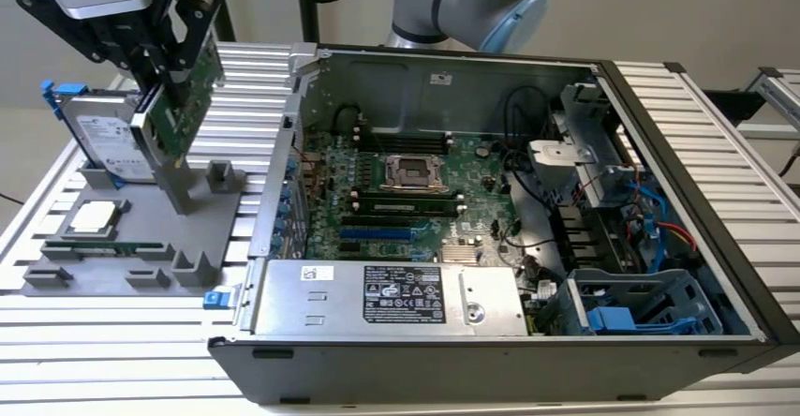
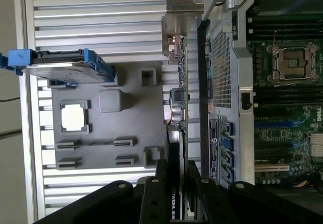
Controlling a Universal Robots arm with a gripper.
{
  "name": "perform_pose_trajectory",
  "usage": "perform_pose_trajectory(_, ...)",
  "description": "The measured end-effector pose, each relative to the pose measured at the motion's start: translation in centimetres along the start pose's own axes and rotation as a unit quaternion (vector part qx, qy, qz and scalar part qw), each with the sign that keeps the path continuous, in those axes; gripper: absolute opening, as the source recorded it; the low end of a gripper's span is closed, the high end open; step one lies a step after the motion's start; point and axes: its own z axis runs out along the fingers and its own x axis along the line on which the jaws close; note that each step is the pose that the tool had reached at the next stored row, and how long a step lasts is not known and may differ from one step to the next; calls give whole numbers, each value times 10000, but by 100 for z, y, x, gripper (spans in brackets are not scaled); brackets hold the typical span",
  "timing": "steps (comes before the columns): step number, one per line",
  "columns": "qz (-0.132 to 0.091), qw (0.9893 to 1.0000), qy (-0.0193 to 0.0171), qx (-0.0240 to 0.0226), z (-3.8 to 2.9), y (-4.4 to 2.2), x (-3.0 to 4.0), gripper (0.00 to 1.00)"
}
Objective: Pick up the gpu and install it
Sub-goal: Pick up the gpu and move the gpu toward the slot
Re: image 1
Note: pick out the green graphics card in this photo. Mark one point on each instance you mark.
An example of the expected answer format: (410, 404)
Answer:
(175, 135)

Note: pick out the hard disk in blue carrier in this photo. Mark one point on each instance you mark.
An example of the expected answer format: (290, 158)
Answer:
(94, 130)

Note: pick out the small white sticker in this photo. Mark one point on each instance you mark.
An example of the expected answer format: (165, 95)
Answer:
(442, 78)

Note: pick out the small silver chipset heatsink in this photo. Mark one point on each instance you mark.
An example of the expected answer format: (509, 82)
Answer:
(459, 254)

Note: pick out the blue disk carrier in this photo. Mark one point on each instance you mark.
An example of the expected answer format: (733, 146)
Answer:
(610, 318)

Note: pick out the neighbouring metal table frame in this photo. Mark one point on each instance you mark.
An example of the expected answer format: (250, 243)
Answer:
(775, 83)

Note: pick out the bare green RAM stick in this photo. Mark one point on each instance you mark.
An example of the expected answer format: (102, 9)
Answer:
(141, 248)

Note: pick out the silver metal bracket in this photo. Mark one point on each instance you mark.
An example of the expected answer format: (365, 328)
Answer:
(557, 153)

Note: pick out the long black expansion slot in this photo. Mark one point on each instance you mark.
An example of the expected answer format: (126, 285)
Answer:
(382, 220)

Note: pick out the silver coin cell battery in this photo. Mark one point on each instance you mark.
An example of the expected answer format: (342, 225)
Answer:
(481, 150)

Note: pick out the blue expansion slot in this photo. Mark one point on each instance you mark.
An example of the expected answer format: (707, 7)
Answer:
(378, 234)

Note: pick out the silver CPU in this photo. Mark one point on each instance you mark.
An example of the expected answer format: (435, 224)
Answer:
(94, 217)

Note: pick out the grey parts rack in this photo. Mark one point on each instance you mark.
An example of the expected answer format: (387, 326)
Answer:
(101, 287)

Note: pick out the open grey PC case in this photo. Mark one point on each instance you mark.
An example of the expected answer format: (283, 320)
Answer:
(438, 369)

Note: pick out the grey metal drive cage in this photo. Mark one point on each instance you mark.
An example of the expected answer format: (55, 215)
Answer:
(578, 107)

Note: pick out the green motherboard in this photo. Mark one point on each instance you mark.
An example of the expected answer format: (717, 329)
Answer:
(482, 200)

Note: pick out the CPU socket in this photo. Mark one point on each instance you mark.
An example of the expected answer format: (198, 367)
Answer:
(406, 168)

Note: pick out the blue case latch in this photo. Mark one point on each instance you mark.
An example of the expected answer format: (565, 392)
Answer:
(219, 298)

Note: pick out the grey disk bay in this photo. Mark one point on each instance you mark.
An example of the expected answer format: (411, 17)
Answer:
(626, 277)

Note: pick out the short black expansion slot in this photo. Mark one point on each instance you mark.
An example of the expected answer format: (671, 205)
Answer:
(351, 248)

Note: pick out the silver power supply unit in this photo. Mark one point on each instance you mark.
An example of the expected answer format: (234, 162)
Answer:
(301, 313)

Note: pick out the RAM stick with white label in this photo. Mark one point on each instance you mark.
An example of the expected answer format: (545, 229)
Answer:
(401, 207)

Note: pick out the black stand pole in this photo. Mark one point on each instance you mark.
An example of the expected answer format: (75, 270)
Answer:
(306, 22)
(226, 20)

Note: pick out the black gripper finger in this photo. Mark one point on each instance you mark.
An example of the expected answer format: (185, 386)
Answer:
(187, 36)
(82, 36)

